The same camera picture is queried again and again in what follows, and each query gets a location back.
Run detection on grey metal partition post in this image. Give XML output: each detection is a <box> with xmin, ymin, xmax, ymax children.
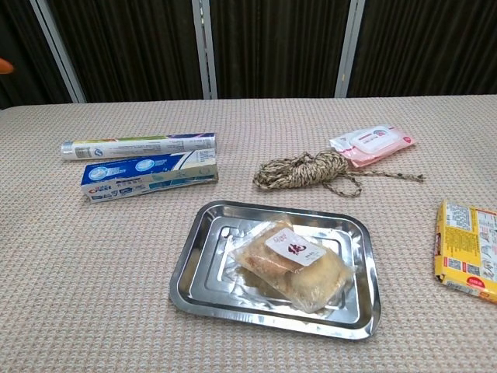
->
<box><xmin>30</xmin><ymin>0</ymin><xmax>87</xmax><ymax>104</ymax></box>
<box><xmin>191</xmin><ymin>0</ymin><xmax>219</xmax><ymax>100</ymax></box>
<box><xmin>334</xmin><ymin>0</ymin><xmax>367</xmax><ymax>99</ymax></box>

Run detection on pink wet wipes pack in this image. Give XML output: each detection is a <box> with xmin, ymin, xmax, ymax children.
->
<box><xmin>328</xmin><ymin>124</ymin><xmax>417</xmax><ymax>169</ymax></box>

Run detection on beige brown twisted rope bundle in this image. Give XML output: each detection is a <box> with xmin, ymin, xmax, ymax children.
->
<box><xmin>252</xmin><ymin>149</ymin><xmax>426</xmax><ymax>197</ymax></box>

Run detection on bagged pastry snack pack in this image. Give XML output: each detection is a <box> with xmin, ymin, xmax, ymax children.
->
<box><xmin>229</xmin><ymin>219</ymin><xmax>355</xmax><ymax>314</ymax></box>

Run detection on blue white toothpaste box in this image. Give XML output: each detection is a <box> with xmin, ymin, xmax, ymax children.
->
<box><xmin>80</xmin><ymin>150</ymin><xmax>220</xmax><ymax>201</ymax></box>

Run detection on stainless steel tray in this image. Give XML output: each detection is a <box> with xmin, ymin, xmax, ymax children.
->
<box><xmin>168</xmin><ymin>200</ymin><xmax>381</xmax><ymax>341</ymax></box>

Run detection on yellow printed snack package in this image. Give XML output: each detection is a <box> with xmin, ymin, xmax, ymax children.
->
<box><xmin>433</xmin><ymin>200</ymin><xmax>497</xmax><ymax>305</ymax></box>

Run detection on beige woven tablecloth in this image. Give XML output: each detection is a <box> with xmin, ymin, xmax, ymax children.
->
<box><xmin>0</xmin><ymin>92</ymin><xmax>497</xmax><ymax>373</ymax></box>

